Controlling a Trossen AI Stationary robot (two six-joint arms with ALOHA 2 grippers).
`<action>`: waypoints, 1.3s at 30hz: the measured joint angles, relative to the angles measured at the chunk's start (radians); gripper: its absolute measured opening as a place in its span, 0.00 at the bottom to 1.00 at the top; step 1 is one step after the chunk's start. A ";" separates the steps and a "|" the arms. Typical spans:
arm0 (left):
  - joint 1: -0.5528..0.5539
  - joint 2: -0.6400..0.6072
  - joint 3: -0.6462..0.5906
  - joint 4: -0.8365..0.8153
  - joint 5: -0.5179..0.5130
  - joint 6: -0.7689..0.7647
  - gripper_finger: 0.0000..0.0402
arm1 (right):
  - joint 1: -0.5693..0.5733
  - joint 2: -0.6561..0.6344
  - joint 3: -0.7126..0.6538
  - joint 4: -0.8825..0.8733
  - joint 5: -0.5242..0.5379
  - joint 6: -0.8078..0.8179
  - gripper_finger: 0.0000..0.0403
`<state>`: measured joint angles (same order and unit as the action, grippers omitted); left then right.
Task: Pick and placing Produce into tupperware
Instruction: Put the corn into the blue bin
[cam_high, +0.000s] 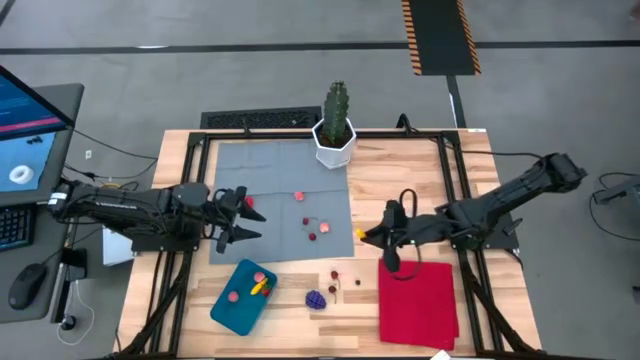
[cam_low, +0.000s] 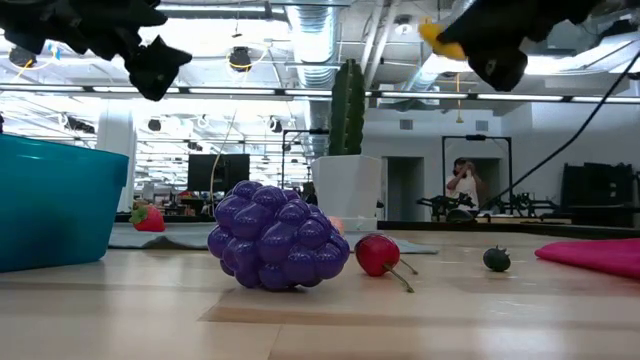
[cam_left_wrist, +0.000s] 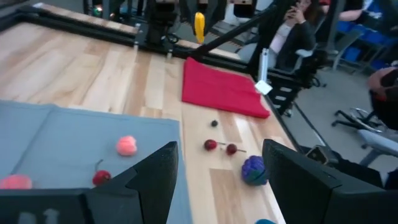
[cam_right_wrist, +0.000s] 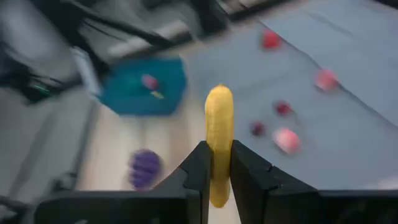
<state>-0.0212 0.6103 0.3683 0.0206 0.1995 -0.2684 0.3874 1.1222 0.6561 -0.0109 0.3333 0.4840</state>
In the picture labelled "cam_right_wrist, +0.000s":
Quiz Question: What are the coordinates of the pink toy peach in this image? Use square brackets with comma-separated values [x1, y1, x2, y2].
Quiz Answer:
[314, 68, 339, 93]
[261, 29, 283, 50]
[272, 127, 302, 155]

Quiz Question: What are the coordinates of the purple toy grape bunch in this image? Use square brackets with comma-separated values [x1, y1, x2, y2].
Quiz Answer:
[128, 149, 164, 191]

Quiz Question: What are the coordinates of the red toy cherry with stem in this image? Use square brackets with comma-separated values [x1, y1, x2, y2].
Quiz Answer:
[249, 120, 267, 138]
[273, 100, 294, 118]

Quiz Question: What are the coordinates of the teal plastic tupperware container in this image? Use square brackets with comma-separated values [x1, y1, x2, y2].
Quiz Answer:
[98, 57, 188, 117]

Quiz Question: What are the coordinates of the silver aluminium post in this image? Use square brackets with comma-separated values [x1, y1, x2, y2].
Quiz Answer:
[73, 46, 102, 96]

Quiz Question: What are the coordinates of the yellow toy banana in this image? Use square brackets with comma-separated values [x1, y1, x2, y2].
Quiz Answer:
[204, 83, 235, 209]

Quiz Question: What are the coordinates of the black aluminium table frame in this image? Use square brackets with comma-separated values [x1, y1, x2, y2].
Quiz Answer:
[58, 0, 293, 60]

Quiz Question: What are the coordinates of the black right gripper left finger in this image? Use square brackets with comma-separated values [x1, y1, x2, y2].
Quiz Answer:
[123, 141, 213, 224]

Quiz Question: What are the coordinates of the grey cloth mat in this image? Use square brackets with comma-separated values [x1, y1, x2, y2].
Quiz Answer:
[185, 0, 398, 192]

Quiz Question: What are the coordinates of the red toy strawberry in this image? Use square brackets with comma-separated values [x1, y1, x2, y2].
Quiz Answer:
[142, 73, 160, 91]

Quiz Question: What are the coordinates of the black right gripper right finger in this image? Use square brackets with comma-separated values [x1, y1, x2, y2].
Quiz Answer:
[229, 139, 322, 224]

